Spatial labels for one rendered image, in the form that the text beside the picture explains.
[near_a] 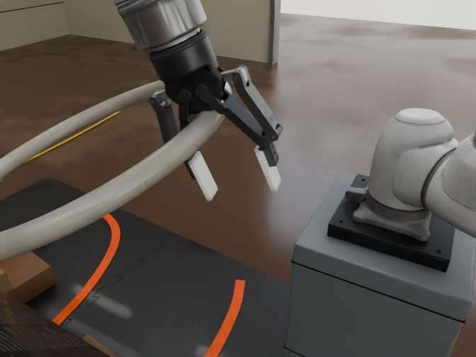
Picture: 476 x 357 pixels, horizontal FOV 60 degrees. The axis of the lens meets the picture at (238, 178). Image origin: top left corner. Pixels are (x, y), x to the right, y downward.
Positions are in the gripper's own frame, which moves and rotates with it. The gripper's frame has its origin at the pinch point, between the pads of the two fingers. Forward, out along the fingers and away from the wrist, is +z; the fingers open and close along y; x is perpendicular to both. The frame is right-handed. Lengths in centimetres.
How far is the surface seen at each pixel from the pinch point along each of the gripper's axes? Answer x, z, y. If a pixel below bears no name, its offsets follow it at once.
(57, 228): 20.8, -9.8, 9.6
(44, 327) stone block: 4, 31, 65
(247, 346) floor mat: -45, 106, 56
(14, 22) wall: -431, -59, 500
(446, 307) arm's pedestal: -22, 53, -21
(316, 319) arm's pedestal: -24, 62, 11
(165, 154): 10.3, -10.7, 1.0
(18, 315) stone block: 4, 27, 71
